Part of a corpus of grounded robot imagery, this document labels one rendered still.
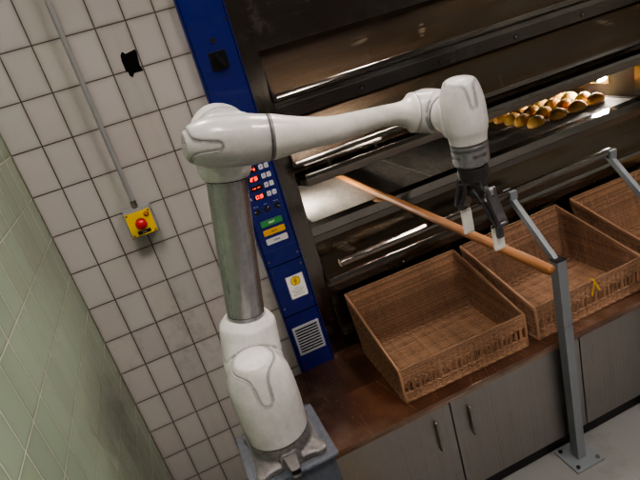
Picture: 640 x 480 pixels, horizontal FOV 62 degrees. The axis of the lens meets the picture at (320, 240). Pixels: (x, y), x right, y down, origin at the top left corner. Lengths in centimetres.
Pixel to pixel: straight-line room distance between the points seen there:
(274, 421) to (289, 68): 129
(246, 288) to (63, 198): 89
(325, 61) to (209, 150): 109
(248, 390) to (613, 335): 167
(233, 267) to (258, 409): 35
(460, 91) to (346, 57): 93
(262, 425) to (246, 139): 65
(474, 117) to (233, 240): 64
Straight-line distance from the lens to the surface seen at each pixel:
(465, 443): 228
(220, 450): 256
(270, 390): 127
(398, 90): 228
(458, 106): 129
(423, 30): 231
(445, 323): 246
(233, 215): 131
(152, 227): 200
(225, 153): 112
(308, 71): 210
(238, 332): 142
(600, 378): 258
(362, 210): 226
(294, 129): 115
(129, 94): 200
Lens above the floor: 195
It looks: 22 degrees down
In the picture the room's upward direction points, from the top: 16 degrees counter-clockwise
